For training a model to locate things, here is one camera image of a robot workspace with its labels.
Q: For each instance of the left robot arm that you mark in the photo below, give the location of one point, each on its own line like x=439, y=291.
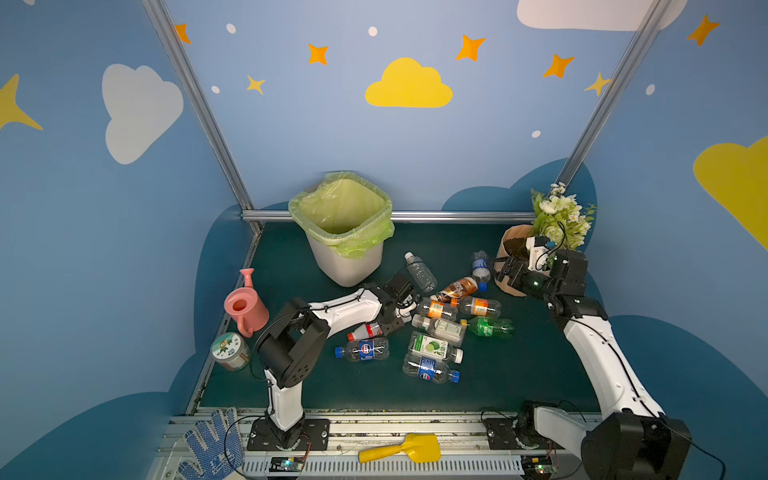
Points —
x=289, y=348

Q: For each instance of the orange label bottle right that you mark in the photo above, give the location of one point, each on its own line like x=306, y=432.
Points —
x=474, y=306

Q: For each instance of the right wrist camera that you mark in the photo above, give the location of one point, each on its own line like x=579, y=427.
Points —
x=539, y=248

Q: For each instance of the clear bottle white label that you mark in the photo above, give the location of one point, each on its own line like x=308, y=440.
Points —
x=440, y=328

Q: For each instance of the blue dotted work glove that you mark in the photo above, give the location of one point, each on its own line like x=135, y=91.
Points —
x=217, y=448

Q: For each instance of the clear bottle white cap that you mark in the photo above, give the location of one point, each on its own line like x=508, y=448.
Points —
x=420, y=272

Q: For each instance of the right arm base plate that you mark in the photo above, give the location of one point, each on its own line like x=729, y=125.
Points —
x=514, y=434

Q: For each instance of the white bottle red cap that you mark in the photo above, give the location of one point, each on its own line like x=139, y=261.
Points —
x=365, y=331

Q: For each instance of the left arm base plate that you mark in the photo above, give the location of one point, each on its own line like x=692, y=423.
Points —
x=307, y=433

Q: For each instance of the green plastic bottle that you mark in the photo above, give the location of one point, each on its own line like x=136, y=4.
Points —
x=489, y=327

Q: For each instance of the green round tin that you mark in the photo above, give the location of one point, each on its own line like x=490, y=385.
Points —
x=230, y=351

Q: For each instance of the lime label jar bottle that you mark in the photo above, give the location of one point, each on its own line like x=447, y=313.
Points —
x=435, y=348

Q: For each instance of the white artificial flowers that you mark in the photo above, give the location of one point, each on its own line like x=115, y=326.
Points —
x=560, y=217

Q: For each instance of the small blue label bottle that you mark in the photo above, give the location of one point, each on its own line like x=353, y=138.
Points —
x=481, y=271

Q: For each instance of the pink watering can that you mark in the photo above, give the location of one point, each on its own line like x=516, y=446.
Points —
x=246, y=308

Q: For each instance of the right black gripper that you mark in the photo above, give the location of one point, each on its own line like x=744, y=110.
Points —
x=513, y=271

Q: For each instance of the right controller board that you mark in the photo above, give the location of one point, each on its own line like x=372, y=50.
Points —
x=537, y=467

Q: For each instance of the pepsi bottle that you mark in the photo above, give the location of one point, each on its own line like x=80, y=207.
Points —
x=429, y=369
x=376, y=348

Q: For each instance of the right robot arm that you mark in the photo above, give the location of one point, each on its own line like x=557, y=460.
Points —
x=635, y=438

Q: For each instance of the yellow plastic shovel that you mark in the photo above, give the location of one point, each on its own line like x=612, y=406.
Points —
x=420, y=448

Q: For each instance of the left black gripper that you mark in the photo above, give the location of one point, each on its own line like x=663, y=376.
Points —
x=402, y=287

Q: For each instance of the controller board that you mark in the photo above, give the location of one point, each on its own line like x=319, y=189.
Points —
x=537, y=467
x=286, y=465

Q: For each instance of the white trash bin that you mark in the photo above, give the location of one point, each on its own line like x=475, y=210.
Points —
x=346, y=272

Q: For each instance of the pepsi bottle front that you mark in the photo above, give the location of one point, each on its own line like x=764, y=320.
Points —
x=429, y=369

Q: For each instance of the orange cap bottle left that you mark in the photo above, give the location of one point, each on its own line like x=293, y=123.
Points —
x=434, y=309

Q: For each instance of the green plastic bin liner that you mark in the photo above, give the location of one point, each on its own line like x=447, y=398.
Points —
x=346, y=213

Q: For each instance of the left controller board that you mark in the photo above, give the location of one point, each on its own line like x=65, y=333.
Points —
x=286, y=465

